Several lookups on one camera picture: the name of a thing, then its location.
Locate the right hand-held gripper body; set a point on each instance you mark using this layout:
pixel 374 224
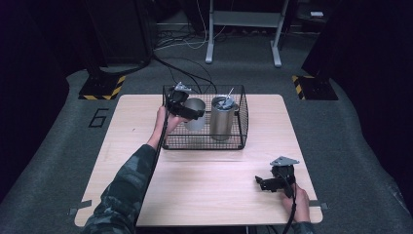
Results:
pixel 285 172

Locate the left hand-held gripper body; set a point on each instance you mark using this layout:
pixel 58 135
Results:
pixel 177 99

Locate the small steel cup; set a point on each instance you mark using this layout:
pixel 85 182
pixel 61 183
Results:
pixel 196 104

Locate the person's left hand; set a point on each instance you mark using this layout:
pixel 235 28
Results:
pixel 164 125

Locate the person's right hand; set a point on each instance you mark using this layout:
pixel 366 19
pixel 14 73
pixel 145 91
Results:
pixel 300 204

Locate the crumpled grey foil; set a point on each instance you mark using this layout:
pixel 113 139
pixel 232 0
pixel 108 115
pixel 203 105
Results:
pixel 224 102

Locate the silver straw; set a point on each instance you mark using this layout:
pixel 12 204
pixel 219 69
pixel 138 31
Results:
pixel 230 92

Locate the grey tape strip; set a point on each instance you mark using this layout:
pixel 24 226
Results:
pixel 319 204
pixel 80 206

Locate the black cabinet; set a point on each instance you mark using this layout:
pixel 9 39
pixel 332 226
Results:
pixel 120 29

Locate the grey metal stand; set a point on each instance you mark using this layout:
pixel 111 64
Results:
pixel 246 18

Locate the small white box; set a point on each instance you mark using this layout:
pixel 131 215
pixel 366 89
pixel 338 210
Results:
pixel 317 14

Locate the black yellow striped base plate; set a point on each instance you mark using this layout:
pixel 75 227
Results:
pixel 102 89
pixel 313 87

